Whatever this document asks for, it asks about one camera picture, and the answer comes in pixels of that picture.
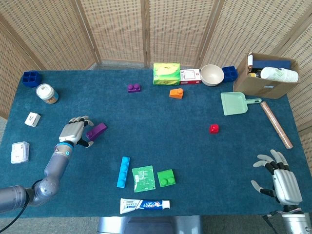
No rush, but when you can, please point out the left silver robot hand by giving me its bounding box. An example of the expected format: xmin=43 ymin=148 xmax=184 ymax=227
xmin=58 ymin=116 xmax=95 ymax=148

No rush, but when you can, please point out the brown cardboard box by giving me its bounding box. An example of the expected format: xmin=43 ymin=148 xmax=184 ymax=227
xmin=233 ymin=52 xmax=301 ymax=99

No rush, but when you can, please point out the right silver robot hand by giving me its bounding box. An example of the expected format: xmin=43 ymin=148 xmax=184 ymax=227
xmin=251 ymin=149 xmax=303 ymax=213

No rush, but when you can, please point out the green sachet packet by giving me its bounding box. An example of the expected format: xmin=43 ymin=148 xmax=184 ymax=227
xmin=132 ymin=165 xmax=156 ymax=193

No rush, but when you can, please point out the orange block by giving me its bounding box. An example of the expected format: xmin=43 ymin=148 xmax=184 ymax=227
xmin=169 ymin=88 xmax=185 ymax=100

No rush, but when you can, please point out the small white cube box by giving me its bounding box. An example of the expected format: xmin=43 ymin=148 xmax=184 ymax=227
xmin=24 ymin=112 xmax=41 ymax=128

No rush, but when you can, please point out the green square block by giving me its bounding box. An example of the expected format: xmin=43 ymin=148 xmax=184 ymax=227
xmin=157 ymin=169 xmax=176 ymax=188

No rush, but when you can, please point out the brown cylindrical roll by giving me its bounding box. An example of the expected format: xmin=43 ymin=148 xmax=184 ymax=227
xmin=260 ymin=101 xmax=293 ymax=150

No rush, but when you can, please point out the mint green dustpan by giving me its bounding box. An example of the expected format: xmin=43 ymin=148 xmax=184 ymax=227
xmin=220 ymin=92 xmax=263 ymax=116

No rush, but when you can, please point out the blue four-cell tray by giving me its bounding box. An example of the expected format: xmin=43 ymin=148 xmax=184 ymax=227
xmin=22 ymin=71 xmax=42 ymax=88

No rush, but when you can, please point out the green yellow tissue pack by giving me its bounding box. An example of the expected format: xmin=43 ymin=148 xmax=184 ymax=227
xmin=153 ymin=63 xmax=181 ymax=86

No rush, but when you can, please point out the beige bowl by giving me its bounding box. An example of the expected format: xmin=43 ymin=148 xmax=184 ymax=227
xmin=200 ymin=64 xmax=225 ymax=87

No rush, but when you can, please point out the long purple block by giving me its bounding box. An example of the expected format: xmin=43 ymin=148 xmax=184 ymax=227
xmin=85 ymin=122 xmax=108 ymax=141

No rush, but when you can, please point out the small purple block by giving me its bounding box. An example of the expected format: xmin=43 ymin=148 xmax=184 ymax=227
xmin=127 ymin=83 xmax=142 ymax=94

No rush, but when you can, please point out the woven bamboo folding screen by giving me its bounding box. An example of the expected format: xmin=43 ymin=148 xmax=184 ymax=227
xmin=0 ymin=0 xmax=312 ymax=134

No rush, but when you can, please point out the teal carpet table mat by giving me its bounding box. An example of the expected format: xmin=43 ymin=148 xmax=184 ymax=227
xmin=0 ymin=69 xmax=312 ymax=218

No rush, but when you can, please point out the dark blue block right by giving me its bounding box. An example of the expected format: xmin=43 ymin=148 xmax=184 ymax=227
xmin=221 ymin=66 xmax=238 ymax=83

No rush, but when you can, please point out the dark blue flat box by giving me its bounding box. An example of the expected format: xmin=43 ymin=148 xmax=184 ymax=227
xmin=252 ymin=54 xmax=292 ymax=70

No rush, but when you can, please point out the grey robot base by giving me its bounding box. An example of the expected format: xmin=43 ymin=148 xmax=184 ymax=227
xmin=97 ymin=215 xmax=203 ymax=234

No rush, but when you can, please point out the white-lidded snack jar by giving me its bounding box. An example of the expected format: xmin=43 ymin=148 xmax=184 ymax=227
xmin=35 ymin=83 xmax=59 ymax=105

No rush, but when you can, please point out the white card pack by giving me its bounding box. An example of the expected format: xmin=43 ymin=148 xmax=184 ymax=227
xmin=10 ymin=141 xmax=30 ymax=164

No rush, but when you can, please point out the red white carton box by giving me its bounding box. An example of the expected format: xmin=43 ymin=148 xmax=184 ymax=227
xmin=179 ymin=69 xmax=202 ymax=85

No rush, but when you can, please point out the blue white toothpaste tube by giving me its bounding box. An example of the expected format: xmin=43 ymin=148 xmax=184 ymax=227
xmin=119 ymin=197 xmax=171 ymax=215

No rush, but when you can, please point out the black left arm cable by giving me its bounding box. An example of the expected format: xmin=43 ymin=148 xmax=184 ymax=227
xmin=0 ymin=202 xmax=28 ymax=234

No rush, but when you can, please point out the light blue long block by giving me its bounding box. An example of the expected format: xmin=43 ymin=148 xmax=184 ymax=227
xmin=117 ymin=156 xmax=131 ymax=189

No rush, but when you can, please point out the stack of paper cups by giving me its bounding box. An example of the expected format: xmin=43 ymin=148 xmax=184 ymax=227
xmin=260 ymin=66 xmax=299 ymax=83

